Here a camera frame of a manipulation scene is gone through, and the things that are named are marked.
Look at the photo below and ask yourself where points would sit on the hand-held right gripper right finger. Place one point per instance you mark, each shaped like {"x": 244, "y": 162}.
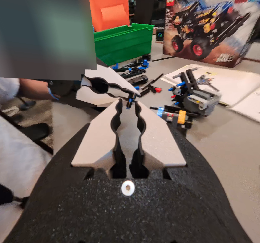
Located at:
{"x": 160, "y": 145}

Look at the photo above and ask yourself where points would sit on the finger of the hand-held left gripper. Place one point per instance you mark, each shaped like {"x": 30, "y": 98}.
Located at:
{"x": 91, "y": 98}
{"x": 113, "y": 76}

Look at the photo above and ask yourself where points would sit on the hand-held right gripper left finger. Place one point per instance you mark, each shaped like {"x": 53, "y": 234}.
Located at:
{"x": 95, "y": 145}

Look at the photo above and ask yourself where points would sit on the small black lego connector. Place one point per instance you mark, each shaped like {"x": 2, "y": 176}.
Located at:
{"x": 132, "y": 95}

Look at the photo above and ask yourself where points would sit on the blue lego pin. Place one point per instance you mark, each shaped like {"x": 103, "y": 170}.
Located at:
{"x": 130, "y": 99}

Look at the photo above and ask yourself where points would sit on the person's left forearm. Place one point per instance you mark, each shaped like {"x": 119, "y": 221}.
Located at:
{"x": 34, "y": 89}

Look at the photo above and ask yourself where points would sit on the heap of black lego beams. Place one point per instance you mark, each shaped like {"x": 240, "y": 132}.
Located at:
{"x": 134, "y": 70}

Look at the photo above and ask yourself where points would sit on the black lego block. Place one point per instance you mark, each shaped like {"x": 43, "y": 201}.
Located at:
{"x": 138, "y": 79}

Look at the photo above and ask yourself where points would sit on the small lego beam assembly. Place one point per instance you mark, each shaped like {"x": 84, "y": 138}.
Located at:
{"x": 174, "y": 115}

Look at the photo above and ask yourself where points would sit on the black lego beam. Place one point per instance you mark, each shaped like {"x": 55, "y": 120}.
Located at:
{"x": 144, "y": 92}

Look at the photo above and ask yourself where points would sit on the grey lego beam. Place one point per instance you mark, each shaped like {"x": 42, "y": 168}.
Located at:
{"x": 148, "y": 84}

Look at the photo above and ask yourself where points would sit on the thin long black lego axle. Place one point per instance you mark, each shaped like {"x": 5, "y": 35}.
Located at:
{"x": 163, "y": 59}

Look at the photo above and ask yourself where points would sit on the grey black lego chassis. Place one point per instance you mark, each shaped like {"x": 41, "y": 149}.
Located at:
{"x": 199, "y": 101}

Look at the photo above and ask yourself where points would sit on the lego instruction booklet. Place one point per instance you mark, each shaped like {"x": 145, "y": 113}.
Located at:
{"x": 233, "y": 84}

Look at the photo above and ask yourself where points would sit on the lego set box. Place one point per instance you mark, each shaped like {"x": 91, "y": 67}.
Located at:
{"x": 213, "y": 23}

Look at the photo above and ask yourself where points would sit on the green plastic bin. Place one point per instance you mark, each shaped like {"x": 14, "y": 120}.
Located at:
{"x": 121, "y": 44}

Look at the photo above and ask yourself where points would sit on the black beam with red connector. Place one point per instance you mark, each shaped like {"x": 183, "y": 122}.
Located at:
{"x": 155, "y": 88}

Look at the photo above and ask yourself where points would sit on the black office chair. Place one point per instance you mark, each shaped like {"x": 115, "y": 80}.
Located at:
{"x": 36, "y": 131}

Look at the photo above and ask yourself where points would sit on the black digital timer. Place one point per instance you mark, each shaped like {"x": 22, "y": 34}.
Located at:
{"x": 160, "y": 35}

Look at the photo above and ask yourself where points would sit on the person's grey shirt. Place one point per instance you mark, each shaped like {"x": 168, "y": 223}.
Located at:
{"x": 20, "y": 165}

